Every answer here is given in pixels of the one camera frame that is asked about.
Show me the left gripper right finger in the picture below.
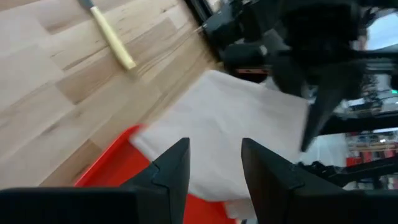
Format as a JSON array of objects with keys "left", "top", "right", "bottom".
[{"left": 241, "top": 138, "right": 398, "bottom": 224}]

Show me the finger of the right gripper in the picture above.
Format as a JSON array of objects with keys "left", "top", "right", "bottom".
[{"left": 300, "top": 88, "right": 343, "bottom": 152}]

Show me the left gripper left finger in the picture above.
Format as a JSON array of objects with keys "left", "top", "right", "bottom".
[{"left": 0, "top": 138, "right": 191, "bottom": 224}]

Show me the beige cloth napkin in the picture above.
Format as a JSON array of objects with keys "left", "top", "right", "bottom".
[{"left": 129, "top": 70, "right": 312, "bottom": 220}]

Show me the red plastic serving tray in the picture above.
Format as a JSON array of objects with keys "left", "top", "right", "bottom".
[{"left": 74, "top": 124, "right": 239, "bottom": 224}]

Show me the yellow-handled table knife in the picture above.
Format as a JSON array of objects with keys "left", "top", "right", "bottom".
[{"left": 77, "top": 0, "right": 137, "bottom": 72}]

